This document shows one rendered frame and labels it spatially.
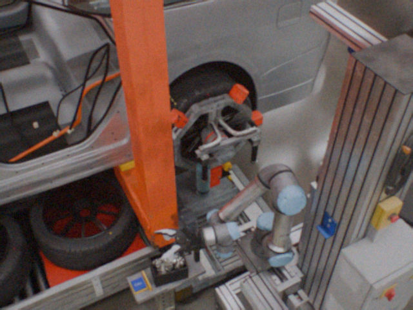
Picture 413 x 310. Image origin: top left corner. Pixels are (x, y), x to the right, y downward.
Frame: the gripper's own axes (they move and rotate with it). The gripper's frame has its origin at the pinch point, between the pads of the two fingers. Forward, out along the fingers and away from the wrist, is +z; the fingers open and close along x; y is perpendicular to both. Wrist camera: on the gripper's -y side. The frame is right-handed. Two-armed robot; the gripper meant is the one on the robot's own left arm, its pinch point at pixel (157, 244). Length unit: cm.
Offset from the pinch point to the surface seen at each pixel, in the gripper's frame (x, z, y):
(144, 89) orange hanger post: 39, -7, -51
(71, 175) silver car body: 95, 37, 30
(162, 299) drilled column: 39, -1, 91
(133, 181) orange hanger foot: 94, 2, 43
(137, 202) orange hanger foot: 77, 3, 45
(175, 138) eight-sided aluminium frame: 91, -26, 15
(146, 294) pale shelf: 33, 8, 75
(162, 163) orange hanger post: 47.0, -11.8, -3.9
